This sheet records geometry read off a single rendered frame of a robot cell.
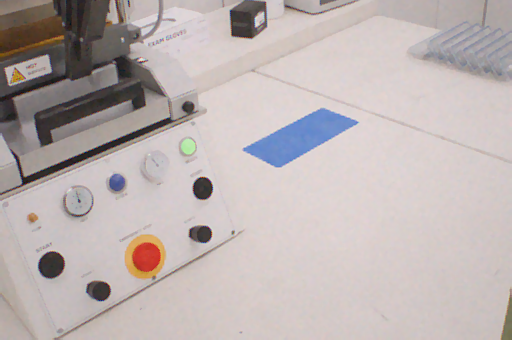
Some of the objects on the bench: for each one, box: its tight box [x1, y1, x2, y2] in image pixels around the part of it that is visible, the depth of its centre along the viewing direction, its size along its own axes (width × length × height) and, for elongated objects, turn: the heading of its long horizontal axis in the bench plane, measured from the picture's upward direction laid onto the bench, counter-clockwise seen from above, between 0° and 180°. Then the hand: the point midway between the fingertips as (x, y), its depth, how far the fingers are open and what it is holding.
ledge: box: [177, 0, 378, 94], centre depth 164 cm, size 30×84×4 cm, turn 140°
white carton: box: [130, 6, 210, 59], centre depth 150 cm, size 12×23×7 cm, turn 144°
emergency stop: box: [133, 242, 161, 272], centre depth 88 cm, size 2×4×4 cm, turn 136°
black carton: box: [230, 0, 268, 39], centre depth 159 cm, size 6×9×7 cm
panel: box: [0, 118, 238, 337], centre depth 86 cm, size 2×30×19 cm, turn 136°
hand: (78, 53), depth 80 cm, fingers closed
